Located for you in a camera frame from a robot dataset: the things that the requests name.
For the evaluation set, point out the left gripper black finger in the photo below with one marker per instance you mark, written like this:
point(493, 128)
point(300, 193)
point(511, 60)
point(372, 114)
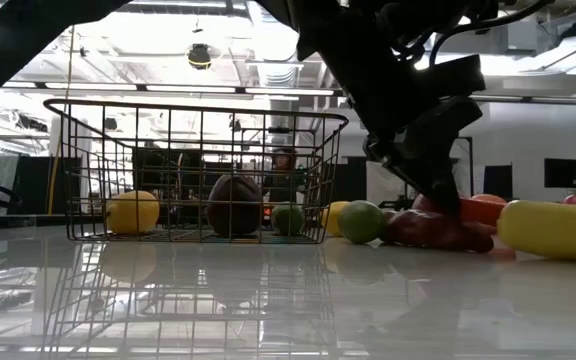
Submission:
point(385, 159)
point(438, 150)

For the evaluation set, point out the green lime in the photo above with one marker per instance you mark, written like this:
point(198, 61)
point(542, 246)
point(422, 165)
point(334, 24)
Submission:
point(361, 222)
point(288, 220)

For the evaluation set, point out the long red pepper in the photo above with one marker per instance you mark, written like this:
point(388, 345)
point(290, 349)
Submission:
point(480, 212)

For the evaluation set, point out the small yellow produce piece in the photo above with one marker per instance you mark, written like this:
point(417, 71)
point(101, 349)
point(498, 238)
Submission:
point(332, 217)

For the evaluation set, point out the reddish brown sweet potato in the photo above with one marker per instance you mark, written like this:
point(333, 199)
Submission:
point(433, 230)

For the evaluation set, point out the yellow corn cob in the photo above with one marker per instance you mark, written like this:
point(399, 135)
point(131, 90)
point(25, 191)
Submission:
point(553, 230)

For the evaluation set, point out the dark brown avocado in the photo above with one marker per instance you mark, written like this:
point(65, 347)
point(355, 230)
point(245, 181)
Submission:
point(233, 205)

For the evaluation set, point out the dark red apple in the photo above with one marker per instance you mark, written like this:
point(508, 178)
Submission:
point(422, 204)

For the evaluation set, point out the long ceiling light strip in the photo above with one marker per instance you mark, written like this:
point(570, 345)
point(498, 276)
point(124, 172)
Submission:
point(190, 89)
point(288, 91)
point(90, 86)

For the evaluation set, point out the person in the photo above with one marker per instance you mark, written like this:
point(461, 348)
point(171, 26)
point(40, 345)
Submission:
point(283, 162)

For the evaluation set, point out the grey horizontal pipe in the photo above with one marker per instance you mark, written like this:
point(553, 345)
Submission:
point(543, 100)

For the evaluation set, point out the black monitor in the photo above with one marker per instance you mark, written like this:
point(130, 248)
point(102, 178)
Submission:
point(563, 173)

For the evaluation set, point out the black dome ceiling fixture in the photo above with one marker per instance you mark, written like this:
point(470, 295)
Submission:
point(199, 56)

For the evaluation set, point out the black partition panel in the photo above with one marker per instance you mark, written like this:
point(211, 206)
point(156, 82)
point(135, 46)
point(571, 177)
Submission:
point(38, 185)

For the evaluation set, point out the black tube camera frame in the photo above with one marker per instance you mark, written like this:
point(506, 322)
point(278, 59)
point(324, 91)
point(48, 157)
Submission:
point(470, 160)

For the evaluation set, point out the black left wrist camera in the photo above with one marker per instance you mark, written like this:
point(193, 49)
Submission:
point(453, 75)

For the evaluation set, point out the silver corrugated ventilation duct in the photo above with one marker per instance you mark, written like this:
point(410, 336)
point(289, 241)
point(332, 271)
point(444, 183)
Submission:
point(273, 55)

